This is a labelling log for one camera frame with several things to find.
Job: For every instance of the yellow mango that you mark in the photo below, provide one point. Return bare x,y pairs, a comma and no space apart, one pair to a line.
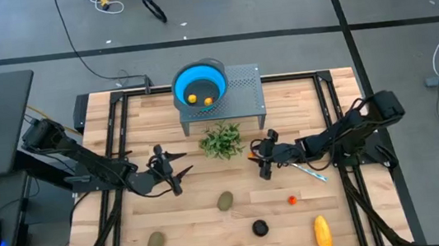
323,233

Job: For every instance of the black box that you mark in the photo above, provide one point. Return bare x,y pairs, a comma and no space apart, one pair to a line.
81,114

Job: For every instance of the dark round fruit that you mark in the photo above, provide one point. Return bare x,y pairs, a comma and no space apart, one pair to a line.
260,228

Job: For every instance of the orange round fruit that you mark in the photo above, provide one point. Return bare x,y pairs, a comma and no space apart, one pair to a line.
251,155

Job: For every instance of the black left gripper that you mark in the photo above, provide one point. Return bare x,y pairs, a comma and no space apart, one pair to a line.
163,171

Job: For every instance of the small red tomato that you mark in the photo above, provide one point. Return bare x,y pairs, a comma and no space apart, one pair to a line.
292,200

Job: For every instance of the striped pen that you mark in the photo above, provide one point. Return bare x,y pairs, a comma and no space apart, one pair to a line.
310,172

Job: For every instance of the green-brown oval fruit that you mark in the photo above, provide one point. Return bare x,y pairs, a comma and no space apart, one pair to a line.
156,242
225,201

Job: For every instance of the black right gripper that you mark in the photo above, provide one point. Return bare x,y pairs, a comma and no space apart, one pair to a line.
281,154

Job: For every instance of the reddish orange fruit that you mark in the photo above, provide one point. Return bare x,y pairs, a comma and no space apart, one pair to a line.
208,101

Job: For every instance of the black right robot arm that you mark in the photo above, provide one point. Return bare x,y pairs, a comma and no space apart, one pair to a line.
353,128

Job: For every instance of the grey perforated metal riser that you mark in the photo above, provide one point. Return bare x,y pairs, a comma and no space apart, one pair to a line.
245,91

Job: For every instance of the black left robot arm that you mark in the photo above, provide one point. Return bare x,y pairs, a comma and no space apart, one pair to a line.
82,155

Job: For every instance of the blue collapsible bowl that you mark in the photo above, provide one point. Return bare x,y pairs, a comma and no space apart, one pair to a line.
197,76

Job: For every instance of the green plant in white pot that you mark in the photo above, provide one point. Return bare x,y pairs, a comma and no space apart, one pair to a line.
221,141

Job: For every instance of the black aluminium table frame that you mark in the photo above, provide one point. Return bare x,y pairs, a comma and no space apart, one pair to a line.
289,77

